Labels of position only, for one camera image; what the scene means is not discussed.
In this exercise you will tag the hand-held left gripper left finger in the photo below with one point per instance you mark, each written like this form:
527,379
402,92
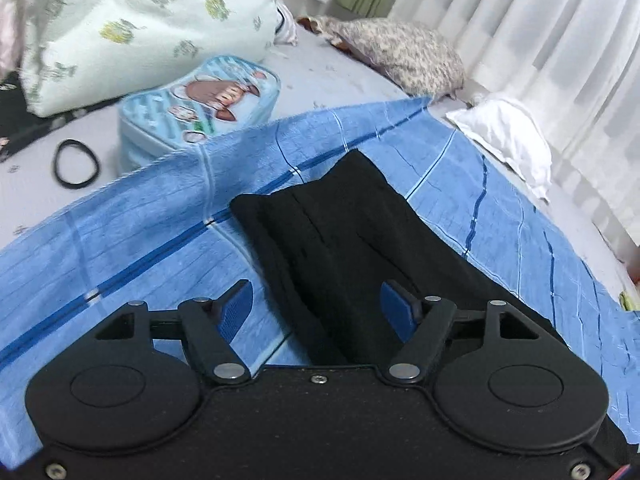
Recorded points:
235,307

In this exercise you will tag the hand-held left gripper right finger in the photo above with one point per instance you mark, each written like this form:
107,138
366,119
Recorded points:
397,310

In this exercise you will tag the black pants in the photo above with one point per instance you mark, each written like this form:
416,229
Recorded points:
340,240

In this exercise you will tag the blue checked blanket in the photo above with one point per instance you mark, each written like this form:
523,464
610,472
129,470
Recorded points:
150,230

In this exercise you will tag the light blue cartoon bag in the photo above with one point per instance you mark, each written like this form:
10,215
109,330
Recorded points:
165,120

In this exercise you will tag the white pillow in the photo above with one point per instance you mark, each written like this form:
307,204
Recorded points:
505,135

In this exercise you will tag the green cloth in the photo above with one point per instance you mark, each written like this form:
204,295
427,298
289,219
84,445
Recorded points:
629,301

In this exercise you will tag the floral pillow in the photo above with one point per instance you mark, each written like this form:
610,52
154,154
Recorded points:
400,55

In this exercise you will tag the dark floral cloth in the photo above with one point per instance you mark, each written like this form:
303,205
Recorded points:
30,115

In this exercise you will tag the striped cloth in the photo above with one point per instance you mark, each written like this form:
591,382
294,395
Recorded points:
286,27

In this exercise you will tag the white patterned quilt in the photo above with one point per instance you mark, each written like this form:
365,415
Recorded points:
125,20

